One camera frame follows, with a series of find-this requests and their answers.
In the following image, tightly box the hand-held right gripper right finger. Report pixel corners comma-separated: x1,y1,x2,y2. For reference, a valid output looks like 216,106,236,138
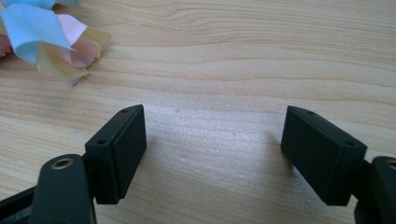
280,105,369,207

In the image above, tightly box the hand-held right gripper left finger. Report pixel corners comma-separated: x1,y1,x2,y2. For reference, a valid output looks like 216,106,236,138
82,104,148,205

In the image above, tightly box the pale yellow cloth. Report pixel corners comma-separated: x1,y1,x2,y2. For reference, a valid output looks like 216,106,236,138
35,25,112,80

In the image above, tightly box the light pink cloth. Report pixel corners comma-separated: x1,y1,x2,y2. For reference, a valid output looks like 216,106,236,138
56,13,101,88

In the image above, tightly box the light blue cloth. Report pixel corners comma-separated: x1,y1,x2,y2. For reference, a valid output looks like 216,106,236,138
0,0,82,64

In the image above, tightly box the rose pink cloth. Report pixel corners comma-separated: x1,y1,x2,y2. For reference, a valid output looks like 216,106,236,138
0,33,13,59

